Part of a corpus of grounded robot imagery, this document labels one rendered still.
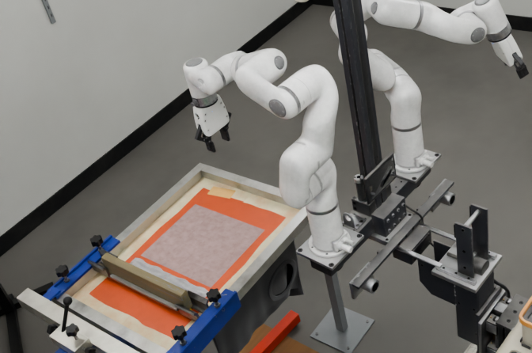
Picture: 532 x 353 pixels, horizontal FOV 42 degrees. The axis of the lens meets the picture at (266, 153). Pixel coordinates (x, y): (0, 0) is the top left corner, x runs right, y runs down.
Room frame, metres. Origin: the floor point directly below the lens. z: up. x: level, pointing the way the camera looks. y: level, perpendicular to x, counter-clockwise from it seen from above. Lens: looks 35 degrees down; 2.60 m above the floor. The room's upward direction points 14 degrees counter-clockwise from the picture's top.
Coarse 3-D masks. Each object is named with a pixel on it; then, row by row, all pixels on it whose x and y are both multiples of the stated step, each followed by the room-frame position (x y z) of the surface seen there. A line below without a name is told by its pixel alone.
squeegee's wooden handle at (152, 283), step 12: (108, 264) 1.79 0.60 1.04; (120, 264) 1.75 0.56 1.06; (120, 276) 1.76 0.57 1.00; (132, 276) 1.70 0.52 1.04; (144, 276) 1.67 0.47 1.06; (156, 276) 1.66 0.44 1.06; (144, 288) 1.68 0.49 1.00; (156, 288) 1.62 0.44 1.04; (168, 288) 1.59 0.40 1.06; (180, 288) 1.58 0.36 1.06; (168, 300) 1.60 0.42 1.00; (180, 300) 1.55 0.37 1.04
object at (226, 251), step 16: (240, 208) 2.01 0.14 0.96; (256, 208) 1.99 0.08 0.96; (224, 224) 1.95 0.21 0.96; (240, 224) 1.92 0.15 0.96; (256, 224) 1.90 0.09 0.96; (272, 224) 1.88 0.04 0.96; (208, 240) 1.88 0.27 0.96; (224, 240) 1.86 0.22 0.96; (240, 240) 1.84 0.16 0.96; (256, 240) 1.82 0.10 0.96; (192, 256) 1.82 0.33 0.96; (208, 256) 1.80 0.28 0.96; (224, 256) 1.78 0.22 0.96; (240, 256) 1.76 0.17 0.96; (176, 272) 1.76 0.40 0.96; (192, 272) 1.74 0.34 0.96; (208, 272) 1.72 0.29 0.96; (224, 272) 1.70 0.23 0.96; (208, 288) 1.65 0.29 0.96; (144, 304) 1.65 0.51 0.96; (160, 304) 1.63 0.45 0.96; (144, 320) 1.58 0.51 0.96; (160, 320) 1.57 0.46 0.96; (176, 320) 1.55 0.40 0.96
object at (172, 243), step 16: (192, 208) 2.08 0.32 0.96; (208, 208) 2.06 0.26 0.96; (224, 208) 2.03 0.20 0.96; (176, 224) 2.01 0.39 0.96; (192, 224) 1.99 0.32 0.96; (208, 224) 1.97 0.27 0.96; (160, 240) 1.95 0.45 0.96; (176, 240) 1.93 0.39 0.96; (192, 240) 1.90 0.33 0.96; (144, 256) 1.88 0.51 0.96; (160, 256) 1.86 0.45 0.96; (176, 256) 1.84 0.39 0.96; (96, 288) 1.78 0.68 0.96; (112, 288) 1.76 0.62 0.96; (128, 288) 1.74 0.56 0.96; (112, 304) 1.69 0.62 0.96; (128, 304) 1.67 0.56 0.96
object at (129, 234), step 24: (216, 168) 2.25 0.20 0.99; (168, 192) 2.17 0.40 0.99; (264, 192) 2.03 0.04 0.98; (144, 216) 2.06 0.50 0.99; (120, 240) 1.96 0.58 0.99; (288, 240) 1.76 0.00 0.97; (264, 264) 1.67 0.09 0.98; (72, 288) 1.78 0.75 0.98; (240, 288) 1.58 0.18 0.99; (72, 312) 1.68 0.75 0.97; (96, 312) 1.64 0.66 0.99; (120, 336) 1.51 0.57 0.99
